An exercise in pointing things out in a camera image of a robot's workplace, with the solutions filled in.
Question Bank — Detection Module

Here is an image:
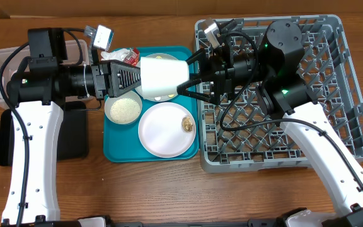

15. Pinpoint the white round plate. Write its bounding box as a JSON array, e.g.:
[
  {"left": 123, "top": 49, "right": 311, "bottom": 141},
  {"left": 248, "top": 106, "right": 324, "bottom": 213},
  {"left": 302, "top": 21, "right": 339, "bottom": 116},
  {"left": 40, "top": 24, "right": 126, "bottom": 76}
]
[{"left": 138, "top": 102, "right": 197, "bottom": 158}]

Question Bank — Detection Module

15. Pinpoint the grey bowl of rice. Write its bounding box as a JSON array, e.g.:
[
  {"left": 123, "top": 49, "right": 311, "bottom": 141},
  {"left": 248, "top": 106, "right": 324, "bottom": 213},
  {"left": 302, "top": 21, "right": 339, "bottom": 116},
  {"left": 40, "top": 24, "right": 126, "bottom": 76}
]
[{"left": 104, "top": 91, "right": 142, "bottom": 125}]

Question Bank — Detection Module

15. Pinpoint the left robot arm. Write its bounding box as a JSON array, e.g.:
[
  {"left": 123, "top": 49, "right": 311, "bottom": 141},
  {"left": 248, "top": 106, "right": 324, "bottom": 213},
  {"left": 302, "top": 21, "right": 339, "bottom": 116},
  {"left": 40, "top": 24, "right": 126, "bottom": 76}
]
[{"left": 0, "top": 25, "right": 141, "bottom": 226}]

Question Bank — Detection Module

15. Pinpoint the yellow plastic spoon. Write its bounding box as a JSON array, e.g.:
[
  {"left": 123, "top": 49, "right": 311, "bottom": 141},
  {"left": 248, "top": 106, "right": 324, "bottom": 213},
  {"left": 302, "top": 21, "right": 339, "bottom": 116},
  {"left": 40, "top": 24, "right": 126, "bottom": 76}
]
[{"left": 154, "top": 55, "right": 175, "bottom": 101}]

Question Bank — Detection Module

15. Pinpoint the white cup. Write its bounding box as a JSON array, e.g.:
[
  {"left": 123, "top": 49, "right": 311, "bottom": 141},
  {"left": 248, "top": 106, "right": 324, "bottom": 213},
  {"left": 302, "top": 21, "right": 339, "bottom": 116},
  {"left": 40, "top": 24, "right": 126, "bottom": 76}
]
[{"left": 139, "top": 56, "right": 190, "bottom": 100}]

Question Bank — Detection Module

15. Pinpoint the crumpled white napkin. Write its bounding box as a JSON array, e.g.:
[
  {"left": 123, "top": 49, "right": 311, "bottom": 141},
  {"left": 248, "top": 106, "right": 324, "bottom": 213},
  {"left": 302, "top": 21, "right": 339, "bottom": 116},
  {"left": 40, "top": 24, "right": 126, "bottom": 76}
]
[{"left": 101, "top": 49, "right": 130, "bottom": 62}]

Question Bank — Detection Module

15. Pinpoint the grey dishwasher rack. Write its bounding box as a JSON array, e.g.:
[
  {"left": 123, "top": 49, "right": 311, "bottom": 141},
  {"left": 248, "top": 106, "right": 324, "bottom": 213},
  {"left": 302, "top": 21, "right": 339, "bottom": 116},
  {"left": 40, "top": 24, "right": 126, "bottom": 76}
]
[{"left": 198, "top": 15, "right": 363, "bottom": 173}]

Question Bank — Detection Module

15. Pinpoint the clear plastic bin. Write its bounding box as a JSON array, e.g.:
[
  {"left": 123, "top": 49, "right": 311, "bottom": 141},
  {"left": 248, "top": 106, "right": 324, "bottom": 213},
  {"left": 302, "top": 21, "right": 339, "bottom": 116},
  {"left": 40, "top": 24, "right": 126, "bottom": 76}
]
[{"left": 0, "top": 40, "right": 79, "bottom": 109}]

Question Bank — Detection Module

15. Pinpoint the brown food scrap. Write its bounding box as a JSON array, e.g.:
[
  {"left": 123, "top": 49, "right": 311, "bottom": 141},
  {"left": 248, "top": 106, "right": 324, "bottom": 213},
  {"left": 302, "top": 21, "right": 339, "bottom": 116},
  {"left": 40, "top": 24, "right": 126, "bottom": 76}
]
[{"left": 181, "top": 116, "right": 193, "bottom": 132}]

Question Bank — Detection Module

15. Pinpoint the red snack wrapper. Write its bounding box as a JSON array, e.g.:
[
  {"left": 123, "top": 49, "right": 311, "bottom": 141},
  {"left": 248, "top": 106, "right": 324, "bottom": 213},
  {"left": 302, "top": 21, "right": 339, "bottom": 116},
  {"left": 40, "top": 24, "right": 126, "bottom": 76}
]
[{"left": 123, "top": 48, "right": 140, "bottom": 66}]

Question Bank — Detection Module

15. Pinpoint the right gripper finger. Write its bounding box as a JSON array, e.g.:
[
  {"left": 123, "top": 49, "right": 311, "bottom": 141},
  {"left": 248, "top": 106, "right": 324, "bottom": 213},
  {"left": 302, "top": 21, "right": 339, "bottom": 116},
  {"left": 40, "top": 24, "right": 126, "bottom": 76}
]
[
  {"left": 186, "top": 48, "right": 206, "bottom": 74},
  {"left": 176, "top": 74, "right": 214, "bottom": 102}
]

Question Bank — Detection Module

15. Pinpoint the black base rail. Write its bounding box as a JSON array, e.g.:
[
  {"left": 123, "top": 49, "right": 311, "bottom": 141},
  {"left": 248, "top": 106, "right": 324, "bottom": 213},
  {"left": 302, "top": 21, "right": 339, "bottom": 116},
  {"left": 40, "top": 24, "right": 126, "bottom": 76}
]
[{"left": 0, "top": 214, "right": 363, "bottom": 227}]

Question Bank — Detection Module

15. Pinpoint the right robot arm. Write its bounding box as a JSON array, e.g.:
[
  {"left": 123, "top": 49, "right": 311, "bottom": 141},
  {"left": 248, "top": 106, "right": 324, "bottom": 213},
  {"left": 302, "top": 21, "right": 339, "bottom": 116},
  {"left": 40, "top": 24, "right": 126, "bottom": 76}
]
[{"left": 177, "top": 19, "right": 363, "bottom": 226}]

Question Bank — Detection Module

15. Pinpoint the black plastic tray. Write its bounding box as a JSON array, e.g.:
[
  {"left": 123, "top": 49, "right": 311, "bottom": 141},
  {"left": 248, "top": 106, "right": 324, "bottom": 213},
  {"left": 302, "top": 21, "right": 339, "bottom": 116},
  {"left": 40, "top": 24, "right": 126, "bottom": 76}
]
[{"left": 0, "top": 101, "right": 89, "bottom": 166}]

